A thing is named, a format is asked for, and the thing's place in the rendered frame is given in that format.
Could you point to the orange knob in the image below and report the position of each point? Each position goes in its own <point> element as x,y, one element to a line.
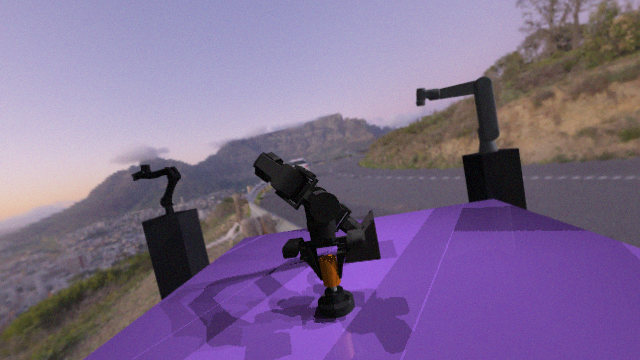
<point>329,271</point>

